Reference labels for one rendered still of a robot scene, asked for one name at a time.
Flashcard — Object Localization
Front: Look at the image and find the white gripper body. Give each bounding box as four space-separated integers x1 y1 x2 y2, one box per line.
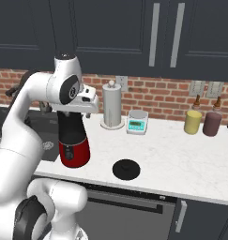
51 97 100 114

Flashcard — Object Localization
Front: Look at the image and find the red and black blender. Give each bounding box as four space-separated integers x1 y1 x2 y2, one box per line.
56 111 92 169

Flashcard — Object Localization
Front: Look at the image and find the black round blender lid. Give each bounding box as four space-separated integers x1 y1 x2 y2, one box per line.
112 158 142 182

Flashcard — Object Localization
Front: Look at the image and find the grey paper towel holder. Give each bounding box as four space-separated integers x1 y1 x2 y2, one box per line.
99 79 126 131

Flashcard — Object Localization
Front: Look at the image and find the dark tap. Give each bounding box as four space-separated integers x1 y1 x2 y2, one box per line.
5 70 54 113

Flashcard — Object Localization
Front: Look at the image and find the dark sink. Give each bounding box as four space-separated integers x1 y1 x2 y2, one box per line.
0 105 62 163

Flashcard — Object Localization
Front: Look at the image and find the white and teal kitchen scale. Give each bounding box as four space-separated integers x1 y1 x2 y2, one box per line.
126 109 150 136

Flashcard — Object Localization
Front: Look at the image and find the yellow jar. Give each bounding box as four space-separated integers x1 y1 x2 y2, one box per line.
183 109 204 136

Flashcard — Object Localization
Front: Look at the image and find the brown-capped bottle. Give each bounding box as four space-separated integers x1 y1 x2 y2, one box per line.
192 94 203 113
212 96 223 114

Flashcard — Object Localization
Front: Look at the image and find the grey dishwasher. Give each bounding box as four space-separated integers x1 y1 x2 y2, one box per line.
75 183 178 240

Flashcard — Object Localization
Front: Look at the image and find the purple jar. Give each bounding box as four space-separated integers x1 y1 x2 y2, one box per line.
202 111 223 138

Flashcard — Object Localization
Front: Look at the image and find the dark base cupboard door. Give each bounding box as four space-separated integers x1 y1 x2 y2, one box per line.
167 198 228 240

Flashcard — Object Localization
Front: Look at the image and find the white wall outlet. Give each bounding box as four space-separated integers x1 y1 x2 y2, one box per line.
114 75 129 93

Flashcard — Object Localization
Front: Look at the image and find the dark wall cupboard door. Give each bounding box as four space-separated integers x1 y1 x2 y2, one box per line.
0 0 55 71
69 0 165 78
161 0 228 83

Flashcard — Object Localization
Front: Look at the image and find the black dishwasher handle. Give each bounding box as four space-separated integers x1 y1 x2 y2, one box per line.
86 194 165 216

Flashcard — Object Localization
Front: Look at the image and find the grey base cupboard handle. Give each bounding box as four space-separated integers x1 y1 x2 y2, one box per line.
175 200 189 234

